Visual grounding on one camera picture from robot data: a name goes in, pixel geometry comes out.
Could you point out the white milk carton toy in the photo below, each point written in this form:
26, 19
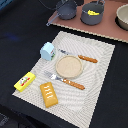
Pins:
47, 52

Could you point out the orange bread loaf toy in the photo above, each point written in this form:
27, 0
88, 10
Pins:
48, 94

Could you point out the yellow butter box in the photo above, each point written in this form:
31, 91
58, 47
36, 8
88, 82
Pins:
24, 81

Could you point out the grey saucepan with handle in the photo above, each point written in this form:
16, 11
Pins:
66, 10

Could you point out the yellow cheese wedge toy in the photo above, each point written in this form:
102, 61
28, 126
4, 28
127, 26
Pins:
90, 12

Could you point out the dark grey pot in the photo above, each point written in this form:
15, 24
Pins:
96, 6

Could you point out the round wooden plate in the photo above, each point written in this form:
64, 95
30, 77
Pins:
69, 66

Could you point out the beige woven placemat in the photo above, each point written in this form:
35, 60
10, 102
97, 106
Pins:
75, 106

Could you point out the pink toy stove top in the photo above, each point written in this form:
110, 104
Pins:
106, 28

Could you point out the beige bowl on stove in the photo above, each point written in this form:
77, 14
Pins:
122, 14

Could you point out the toy fork wooden handle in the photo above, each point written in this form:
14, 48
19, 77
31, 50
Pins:
66, 81

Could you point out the toy knife wooden handle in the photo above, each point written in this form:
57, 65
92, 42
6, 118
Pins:
79, 56

